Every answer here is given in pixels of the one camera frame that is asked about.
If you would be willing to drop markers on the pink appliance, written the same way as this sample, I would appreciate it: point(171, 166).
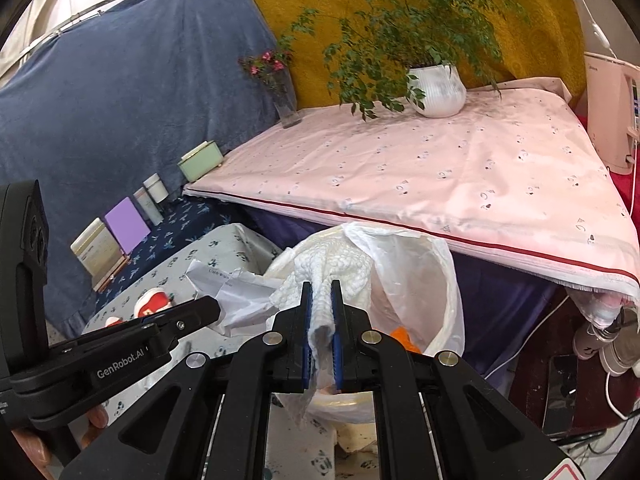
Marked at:
point(607, 110)

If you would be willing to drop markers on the grey tube bottle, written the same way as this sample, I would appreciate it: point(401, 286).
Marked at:
point(149, 207)

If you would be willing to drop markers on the mint green box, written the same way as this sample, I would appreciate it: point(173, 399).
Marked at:
point(200, 162)

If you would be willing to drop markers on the person's left hand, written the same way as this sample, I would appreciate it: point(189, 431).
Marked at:
point(32, 452)

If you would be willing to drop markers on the purple card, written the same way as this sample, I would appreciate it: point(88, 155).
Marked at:
point(127, 225)

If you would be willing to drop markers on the red wrapper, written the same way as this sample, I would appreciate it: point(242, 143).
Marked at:
point(112, 321)

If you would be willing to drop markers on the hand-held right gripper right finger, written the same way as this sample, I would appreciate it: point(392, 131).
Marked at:
point(338, 330)

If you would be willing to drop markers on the white paper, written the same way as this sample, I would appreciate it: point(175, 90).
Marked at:
point(235, 300)

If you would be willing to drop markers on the metal curtain rod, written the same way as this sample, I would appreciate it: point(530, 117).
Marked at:
point(75, 20)

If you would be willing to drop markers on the white jar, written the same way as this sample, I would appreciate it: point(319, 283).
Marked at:
point(156, 188)

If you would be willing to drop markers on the green plant in white pot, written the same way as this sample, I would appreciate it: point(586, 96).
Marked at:
point(437, 90)

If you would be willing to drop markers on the wooden card stand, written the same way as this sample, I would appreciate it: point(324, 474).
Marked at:
point(112, 275)

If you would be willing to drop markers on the red paper cup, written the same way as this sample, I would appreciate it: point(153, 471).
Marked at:
point(155, 304)

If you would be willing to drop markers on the blue backdrop cloth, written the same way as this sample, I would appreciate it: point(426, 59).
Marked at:
point(125, 85)

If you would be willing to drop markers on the black phone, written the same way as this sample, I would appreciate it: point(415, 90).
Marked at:
point(560, 395)

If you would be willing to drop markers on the pink printed sheet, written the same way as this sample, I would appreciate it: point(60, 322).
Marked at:
point(450, 175)

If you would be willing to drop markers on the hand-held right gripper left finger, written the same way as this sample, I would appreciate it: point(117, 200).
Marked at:
point(306, 330)

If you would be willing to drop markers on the beige printed card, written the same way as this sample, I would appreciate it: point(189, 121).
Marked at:
point(95, 250)

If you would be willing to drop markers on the yellow backdrop cloth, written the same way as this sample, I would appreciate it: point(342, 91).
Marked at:
point(540, 20)

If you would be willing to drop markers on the dark brown stool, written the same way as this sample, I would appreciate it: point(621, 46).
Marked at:
point(530, 385)

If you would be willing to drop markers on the glass vase with red flowers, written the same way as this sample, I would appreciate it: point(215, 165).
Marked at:
point(287, 110)

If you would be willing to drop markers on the orange snack wrapper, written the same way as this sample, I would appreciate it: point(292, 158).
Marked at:
point(404, 340)

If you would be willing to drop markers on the white plastic bin liner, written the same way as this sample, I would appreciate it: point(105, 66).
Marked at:
point(425, 285)

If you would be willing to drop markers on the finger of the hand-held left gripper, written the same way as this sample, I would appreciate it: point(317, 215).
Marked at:
point(185, 315)

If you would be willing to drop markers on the navy printed cloth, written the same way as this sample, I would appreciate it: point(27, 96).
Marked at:
point(170, 230)

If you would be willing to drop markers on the grey panda printed cloth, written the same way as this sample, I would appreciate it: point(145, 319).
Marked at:
point(220, 245)

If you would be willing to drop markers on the white paper towel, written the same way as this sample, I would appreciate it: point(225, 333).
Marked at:
point(325, 270)

